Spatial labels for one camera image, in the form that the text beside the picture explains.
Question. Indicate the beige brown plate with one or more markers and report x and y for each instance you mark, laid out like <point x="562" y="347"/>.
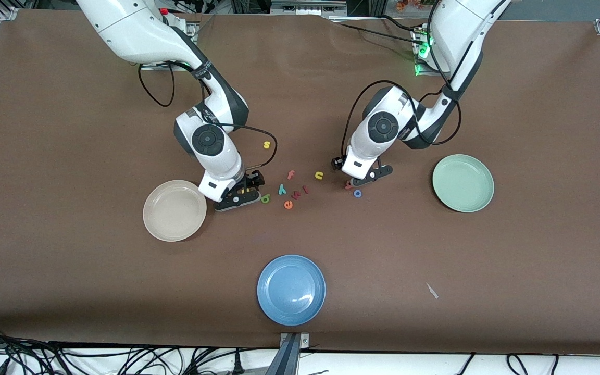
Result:
<point x="175" y="211"/>

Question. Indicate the yellow letter p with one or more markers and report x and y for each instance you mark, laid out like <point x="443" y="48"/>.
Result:
<point x="246" y="191"/>

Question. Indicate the grey metal bracket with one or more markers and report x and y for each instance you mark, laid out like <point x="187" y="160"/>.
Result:
<point x="304" y="339"/>

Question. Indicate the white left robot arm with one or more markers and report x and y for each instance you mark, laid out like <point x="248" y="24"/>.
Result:
<point x="461" y="31"/>

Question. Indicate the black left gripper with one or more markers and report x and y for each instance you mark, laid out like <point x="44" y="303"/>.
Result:
<point x="337" y="163"/>

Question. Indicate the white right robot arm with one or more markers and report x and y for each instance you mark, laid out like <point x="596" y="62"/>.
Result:
<point x="123" y="26"/>

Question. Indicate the grey metal rack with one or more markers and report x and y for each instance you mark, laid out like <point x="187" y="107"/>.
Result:
<point x="308" y="5"/>

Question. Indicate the white tape scrap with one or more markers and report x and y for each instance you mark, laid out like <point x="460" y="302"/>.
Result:
<point x="432" y="290"/>

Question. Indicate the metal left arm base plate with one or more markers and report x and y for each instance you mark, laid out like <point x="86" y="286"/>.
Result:
<point x="421" y="72"/>

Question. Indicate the blue plate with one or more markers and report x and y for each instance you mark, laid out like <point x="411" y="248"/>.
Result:
<point x="291" y="290"/>

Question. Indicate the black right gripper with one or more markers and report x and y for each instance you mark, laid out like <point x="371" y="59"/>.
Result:
<point x="252" y="180"/>

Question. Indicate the orange floral decoration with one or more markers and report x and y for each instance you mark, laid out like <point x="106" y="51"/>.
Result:
<point x="414" y="4"/>

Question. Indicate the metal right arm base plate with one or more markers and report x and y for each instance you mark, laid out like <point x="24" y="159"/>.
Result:
<point x="194" y="32"/>

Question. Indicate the brown table cover sheet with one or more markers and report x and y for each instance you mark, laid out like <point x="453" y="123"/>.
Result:
<point x="71" y="286"/>

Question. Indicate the pale green plate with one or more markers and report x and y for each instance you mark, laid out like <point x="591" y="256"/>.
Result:
<point x="461" y="183"/>

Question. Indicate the black power plug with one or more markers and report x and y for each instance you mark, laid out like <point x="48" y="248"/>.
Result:
<point x="237" y="363"/>

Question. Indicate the teal letter y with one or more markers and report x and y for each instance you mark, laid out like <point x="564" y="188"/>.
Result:
<point x="282" y="189"/>

